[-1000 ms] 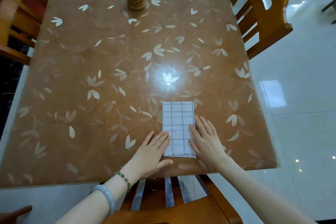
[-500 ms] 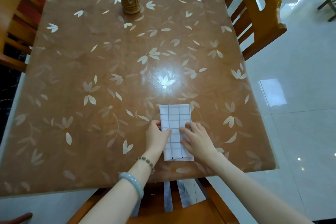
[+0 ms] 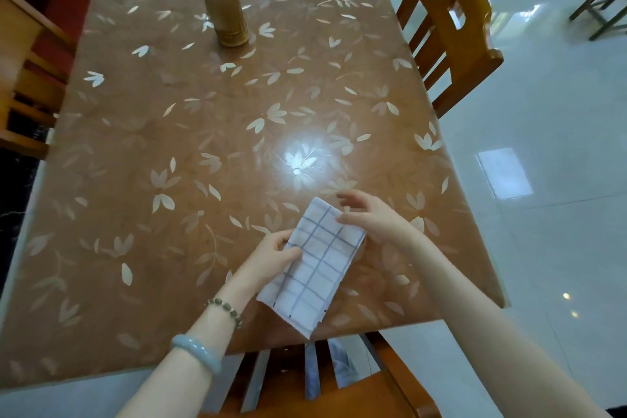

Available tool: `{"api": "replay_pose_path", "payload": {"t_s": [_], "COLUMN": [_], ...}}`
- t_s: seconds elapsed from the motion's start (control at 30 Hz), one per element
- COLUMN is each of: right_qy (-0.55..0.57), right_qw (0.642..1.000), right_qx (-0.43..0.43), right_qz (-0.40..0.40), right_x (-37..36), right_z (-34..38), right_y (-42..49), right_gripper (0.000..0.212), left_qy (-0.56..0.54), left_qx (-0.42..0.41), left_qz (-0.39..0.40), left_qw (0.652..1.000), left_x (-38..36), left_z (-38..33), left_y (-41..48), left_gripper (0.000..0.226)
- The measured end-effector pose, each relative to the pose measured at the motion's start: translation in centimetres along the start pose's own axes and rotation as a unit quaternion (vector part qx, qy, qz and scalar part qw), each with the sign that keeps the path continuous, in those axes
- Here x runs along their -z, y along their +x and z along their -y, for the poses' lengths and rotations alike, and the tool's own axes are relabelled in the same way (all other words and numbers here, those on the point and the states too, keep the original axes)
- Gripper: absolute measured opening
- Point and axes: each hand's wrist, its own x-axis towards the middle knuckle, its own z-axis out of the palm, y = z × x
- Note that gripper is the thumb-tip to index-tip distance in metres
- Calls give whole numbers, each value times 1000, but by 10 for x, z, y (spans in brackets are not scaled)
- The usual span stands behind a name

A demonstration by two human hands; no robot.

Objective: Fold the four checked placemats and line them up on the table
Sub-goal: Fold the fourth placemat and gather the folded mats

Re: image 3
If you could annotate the person's right hand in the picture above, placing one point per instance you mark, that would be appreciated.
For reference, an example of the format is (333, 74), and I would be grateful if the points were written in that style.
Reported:
(377, 219)

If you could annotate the person's left hand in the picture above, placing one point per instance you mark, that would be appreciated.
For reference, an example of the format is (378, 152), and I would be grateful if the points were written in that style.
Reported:
(269, 266)

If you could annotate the large grid cloth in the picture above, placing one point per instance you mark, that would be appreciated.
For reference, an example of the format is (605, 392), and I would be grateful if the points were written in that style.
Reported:
(318, 275)

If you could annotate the person's left forearm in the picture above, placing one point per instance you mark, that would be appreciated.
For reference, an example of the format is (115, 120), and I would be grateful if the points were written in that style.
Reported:
(171, 383)

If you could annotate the person's right forearm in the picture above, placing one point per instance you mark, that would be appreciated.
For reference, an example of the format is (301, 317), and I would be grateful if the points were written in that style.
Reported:
(490, 324)

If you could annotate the person's grey trousers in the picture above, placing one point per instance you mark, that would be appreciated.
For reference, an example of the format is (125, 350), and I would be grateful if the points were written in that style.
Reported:
(343, 364)

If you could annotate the pale green jade bangle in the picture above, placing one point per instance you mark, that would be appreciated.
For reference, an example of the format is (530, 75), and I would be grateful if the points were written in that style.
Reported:
(196, 349)

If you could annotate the wooden dining chair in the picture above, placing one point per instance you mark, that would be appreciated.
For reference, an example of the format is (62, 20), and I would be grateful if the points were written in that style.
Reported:
(465, 50)
(19, 40)
(343, 403)

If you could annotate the floral brown table cover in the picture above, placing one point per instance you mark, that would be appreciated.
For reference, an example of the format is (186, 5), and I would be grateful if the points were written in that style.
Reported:
(171, 114)

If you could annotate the wooden dining table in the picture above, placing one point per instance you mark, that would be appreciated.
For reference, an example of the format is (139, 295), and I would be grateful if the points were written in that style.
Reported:
(122, 372)

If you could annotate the gold lantern lamp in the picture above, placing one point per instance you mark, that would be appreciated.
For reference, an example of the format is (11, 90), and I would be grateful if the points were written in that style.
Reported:
(228, 16)

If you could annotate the red floor mat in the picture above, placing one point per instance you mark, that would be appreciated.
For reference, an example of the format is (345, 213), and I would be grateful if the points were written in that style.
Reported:
(63, 26)

